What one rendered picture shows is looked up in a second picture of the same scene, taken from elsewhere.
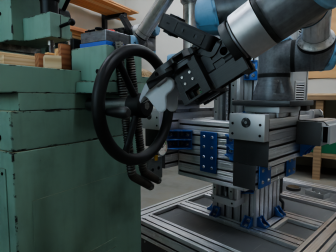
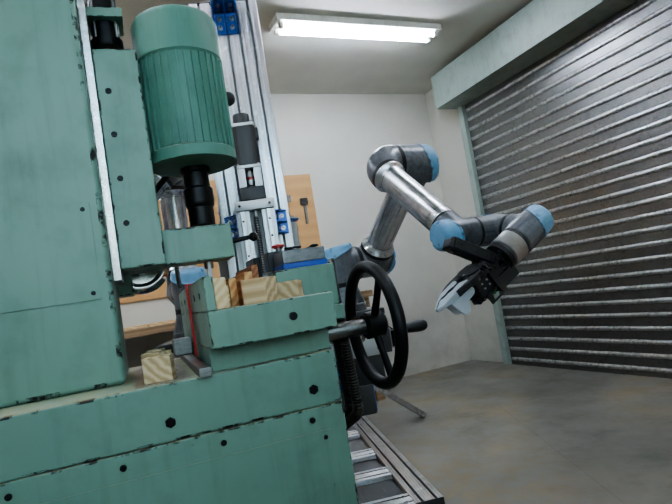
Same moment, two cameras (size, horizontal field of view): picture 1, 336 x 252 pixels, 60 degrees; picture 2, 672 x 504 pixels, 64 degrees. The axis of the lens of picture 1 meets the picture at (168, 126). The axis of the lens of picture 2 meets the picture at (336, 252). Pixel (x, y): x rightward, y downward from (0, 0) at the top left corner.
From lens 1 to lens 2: 1.09 m
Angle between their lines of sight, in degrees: 55
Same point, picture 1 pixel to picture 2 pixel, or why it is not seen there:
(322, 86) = not seen: hidden behind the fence
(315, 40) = (387, 247)
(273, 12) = (532, 239)
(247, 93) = not seen: hidden behind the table
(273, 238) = (363, 479)
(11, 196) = (345, 460)
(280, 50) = (351, 257)
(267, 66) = (342, 275)
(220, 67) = (503, 273)
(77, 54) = (287, 276)
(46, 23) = (224, 238)
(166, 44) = not seen: outside the picture
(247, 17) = (520, 242)
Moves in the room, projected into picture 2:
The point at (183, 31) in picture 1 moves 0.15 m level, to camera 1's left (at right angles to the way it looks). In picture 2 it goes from (474, 250) to (445, 253)
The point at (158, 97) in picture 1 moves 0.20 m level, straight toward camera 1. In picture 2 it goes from (464, 303) to (563, 290)
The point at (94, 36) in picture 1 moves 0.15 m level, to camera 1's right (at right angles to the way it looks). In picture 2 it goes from (306, 254) to (346, 251)
